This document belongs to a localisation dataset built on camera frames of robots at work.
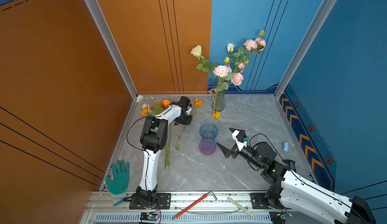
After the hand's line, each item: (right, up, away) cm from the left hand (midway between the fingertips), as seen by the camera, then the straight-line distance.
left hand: (187, 120), depth 105 cm
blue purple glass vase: (+13, -4, -25) cm, 29 cm away
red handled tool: (+5, -39, -32) cm, 50 cm away
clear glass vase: (+22, +12, +1) cm, 25 cm away
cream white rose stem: (+12, +35, -13) cm, 39 cm away
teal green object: (-35, -33, -26) cm, 54 cm away
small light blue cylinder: (+60, -15, -15) cm, 64 cm away
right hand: (+20, -4, -34) cm, 40 cm away
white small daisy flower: (-35, +16, +4) cm, 39 cm away
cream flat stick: (+28, -39, -32) cm, 58 cm away
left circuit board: (-16, -43, -34) cm, 57 cm away
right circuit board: (+45, -43, -34) cm, 71 cm away
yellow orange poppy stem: (+20, +4, +1) cm, 20 cm away
